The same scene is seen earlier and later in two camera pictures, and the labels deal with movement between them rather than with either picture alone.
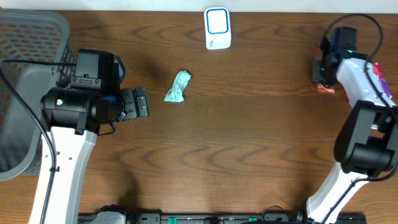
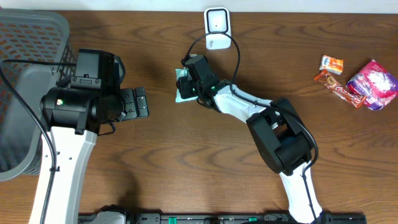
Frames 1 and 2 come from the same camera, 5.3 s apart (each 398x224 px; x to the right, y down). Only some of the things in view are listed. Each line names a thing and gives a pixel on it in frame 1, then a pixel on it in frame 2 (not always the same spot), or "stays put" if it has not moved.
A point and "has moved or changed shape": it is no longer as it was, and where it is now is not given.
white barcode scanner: (217, 28) stays put
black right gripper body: (321, 74) → (188, 88)
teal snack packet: (175, 94) has moved or changed shape
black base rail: (231, 218) stays put
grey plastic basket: (35, 57) stays put
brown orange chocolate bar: (320, 87) has moved or changed shape
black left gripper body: (137, 102) stays put
